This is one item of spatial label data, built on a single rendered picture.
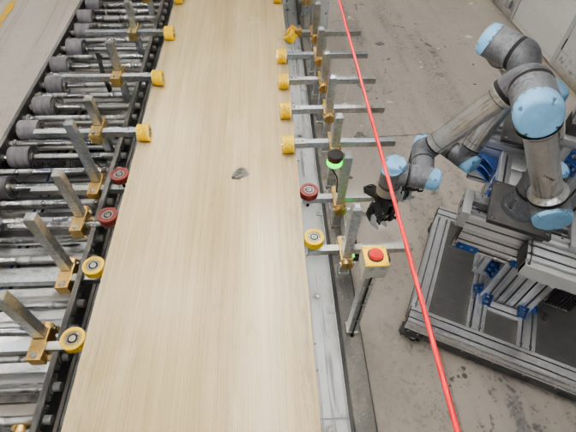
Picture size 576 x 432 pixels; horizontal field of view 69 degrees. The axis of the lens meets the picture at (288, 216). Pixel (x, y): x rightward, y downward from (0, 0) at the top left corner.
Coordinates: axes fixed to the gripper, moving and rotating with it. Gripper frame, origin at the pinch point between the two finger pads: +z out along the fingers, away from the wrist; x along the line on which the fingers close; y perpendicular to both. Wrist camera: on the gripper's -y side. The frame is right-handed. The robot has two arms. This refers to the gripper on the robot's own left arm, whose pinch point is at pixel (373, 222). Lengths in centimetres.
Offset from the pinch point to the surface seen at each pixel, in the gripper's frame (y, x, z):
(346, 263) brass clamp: 7.4, -14.3, 10.5
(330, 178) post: -42.0, 3.8, 17.0
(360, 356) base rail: 38, -23, 24
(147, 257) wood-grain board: -20, -86, 4
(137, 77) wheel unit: -131, -68, -2
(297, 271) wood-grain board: 6.9, -35.5, 3.8
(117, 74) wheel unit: -135, -77, -4
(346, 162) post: -18.5, -4.7, -18.0
